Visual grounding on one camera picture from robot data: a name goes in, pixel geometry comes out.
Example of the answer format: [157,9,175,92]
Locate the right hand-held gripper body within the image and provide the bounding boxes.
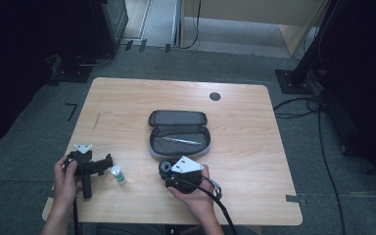
[159,156,205,194]

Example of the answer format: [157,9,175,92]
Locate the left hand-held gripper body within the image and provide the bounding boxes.
[66,143,95,200]

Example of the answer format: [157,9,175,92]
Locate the green and white glue stick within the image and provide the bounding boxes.
[110,165,127,186]

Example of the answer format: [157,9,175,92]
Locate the grey zipper pencil case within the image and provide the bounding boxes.
[148,110,212,160]

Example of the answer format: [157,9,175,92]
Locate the silver pen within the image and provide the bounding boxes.
[162,136,203,146]

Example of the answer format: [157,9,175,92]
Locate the person's right hand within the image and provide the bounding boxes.
[167,164,217,218]

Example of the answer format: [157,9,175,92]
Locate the person's left hand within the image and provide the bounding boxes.
[53,156,81,213]

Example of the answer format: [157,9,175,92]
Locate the silver carabiner clip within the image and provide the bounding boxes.
[208,177,223,201]

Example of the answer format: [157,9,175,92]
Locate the black corner tape mark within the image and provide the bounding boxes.
[65,103,78,122]

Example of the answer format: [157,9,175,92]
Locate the grey tape strip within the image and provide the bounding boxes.
[285,194,307,207]

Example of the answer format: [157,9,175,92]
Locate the black cabinet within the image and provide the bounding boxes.
[87,0,129,57]

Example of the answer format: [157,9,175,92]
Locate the black metal stand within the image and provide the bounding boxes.
[275,0,341,96]

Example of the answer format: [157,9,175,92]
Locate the light wooden cabinet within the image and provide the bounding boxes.
[179,0,328,57]

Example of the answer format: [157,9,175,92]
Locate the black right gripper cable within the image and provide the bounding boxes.
[189,177,239,235]

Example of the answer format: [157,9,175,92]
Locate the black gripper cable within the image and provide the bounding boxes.
[189,177,239,235]
[72,196,80,235]

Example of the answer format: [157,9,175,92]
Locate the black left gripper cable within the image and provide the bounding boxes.
[72,196,80,235]

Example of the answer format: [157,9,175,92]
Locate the black stand base plate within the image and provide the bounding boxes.
[51,53,94,83]

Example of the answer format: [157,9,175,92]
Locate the black floor cables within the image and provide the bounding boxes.
[272,96,348,235]

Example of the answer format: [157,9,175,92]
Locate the black hanging cable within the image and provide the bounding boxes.
[179,0,202,50]

